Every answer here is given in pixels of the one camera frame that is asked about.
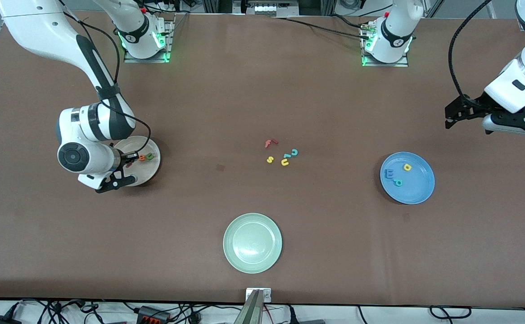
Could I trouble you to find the beige brown plate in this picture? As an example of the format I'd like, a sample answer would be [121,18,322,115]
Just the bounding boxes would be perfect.
[112,135,161,187]

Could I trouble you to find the blue plate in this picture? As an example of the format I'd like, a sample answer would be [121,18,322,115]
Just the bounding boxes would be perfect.
[380,152,435,205]

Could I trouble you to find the pale green plate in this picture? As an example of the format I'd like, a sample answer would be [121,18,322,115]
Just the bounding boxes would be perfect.
[223,213,283,274]

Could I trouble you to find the black power strip red switches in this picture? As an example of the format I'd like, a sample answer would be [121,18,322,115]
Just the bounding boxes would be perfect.
[137,306,172,324]

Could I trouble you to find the aluminium extrusion pole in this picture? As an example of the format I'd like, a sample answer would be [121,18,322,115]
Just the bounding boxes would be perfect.
[235,290,264,324]

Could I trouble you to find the white power strip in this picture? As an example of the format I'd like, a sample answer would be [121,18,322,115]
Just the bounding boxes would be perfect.
[247,0,299,18]

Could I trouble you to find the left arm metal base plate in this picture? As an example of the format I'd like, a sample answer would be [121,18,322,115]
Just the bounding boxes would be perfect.
[362,54,409,68]

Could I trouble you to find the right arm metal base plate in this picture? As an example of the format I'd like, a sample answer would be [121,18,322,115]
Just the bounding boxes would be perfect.
[124,47,172,63]

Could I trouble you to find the tangled black floor cables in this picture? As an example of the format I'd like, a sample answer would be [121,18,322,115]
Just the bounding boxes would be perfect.
[19,299,110,324]

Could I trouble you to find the long black tabletop cable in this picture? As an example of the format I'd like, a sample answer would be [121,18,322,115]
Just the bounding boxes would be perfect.
[274,17,371,40]

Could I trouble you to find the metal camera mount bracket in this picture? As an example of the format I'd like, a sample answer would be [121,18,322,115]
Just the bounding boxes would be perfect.
[246,288,272,303]

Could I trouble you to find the looped black floor cable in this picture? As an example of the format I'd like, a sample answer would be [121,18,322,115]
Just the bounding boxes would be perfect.
[429,306,472,320]

